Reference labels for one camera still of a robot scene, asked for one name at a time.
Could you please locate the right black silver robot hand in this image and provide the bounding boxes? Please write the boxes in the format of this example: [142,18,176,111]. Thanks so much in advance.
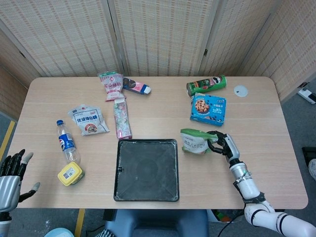
[206,130,240,163]

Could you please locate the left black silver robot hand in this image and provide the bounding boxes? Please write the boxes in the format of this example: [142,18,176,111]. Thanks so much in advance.
[0,149,41,213]

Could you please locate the green white snack bag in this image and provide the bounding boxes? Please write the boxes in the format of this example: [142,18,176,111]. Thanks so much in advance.
[180,128,218,156]

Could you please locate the black square tray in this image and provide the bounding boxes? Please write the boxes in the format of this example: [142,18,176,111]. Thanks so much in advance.
[113,138,180,202]

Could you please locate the pink snack bag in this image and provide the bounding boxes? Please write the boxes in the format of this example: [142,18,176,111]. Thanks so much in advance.
[99,71,126,102]

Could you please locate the blue cookie box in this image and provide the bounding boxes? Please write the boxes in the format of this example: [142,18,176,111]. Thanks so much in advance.
[189,92,227,127]

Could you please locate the white table grommet cap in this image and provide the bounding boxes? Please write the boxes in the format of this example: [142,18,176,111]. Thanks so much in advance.
[234,85,249,97]

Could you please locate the yellow lidded green container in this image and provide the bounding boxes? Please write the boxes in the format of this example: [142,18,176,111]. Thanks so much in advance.
[57,161,86,187]

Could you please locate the green Pringles can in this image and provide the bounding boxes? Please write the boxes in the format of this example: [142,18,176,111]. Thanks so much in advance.
[186,75,227,97]

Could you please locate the light blue round object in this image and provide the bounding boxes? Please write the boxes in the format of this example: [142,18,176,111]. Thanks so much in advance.
[45,227,75,237]

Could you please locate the bin with colourful items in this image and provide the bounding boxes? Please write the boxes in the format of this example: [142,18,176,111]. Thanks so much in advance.
[212,209,244,223]

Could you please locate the Pepsi plastic bottle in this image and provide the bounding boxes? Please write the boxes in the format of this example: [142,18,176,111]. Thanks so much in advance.
[56,119,81,165]

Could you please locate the black floor object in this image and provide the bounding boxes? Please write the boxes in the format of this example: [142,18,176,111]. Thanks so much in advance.
[302,147,316,163]

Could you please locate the white shoe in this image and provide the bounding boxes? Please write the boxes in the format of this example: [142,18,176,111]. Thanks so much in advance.
[308,159,316,181]

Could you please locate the white power strip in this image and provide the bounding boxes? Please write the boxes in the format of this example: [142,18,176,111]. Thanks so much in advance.
[297,82,316,104]

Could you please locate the blue grey seat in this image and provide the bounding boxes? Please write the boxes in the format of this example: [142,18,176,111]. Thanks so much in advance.
[105,209,210,237]

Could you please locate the white sugar bag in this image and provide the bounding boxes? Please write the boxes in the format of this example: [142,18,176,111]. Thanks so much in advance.
[67,104,110,137]

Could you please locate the black white striped cloth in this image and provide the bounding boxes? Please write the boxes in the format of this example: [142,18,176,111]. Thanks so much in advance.
[98,228,117,237]

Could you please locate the pink floral box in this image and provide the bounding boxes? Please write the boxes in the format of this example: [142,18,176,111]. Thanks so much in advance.
[113,97,133,140]

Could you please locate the dark blue pink carton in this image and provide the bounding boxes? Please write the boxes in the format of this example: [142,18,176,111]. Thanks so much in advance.
[122,77,152,96]

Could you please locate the bamboo folding screen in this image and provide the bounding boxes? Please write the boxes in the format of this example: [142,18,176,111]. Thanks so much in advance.
[0,0,316,121]

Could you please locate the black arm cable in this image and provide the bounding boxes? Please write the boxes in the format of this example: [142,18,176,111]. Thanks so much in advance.
[218,214,245,237]

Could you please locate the black table leg bracket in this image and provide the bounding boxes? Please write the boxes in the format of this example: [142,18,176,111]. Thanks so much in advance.
[103,209,117,222]

